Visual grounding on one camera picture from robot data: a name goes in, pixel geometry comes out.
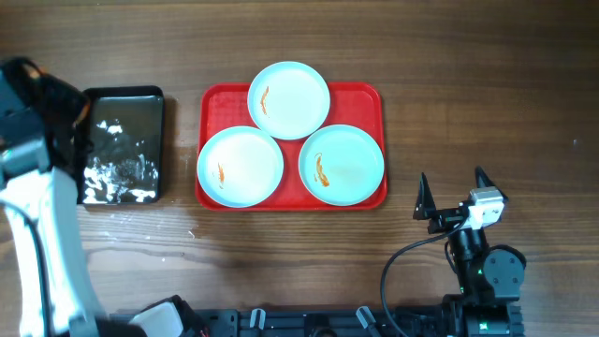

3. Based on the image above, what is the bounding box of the black tray with water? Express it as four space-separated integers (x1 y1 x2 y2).
78 85 166 205

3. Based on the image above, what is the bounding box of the red plastic tray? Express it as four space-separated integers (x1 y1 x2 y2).
197 81 385 212

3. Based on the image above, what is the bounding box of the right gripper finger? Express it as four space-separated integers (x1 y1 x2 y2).
413 172 437 220
475 166 496 188

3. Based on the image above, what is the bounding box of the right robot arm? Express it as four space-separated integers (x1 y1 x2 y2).
413 167 527 337

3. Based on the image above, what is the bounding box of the light blue plate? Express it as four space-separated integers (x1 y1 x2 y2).
197 126 285 208
298 125 385 207
247 61 331 140

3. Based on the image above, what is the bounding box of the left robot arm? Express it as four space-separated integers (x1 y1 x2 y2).
1 56 210 337

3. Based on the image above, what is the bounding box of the black mounting rail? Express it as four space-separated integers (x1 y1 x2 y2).
111 304 523 337

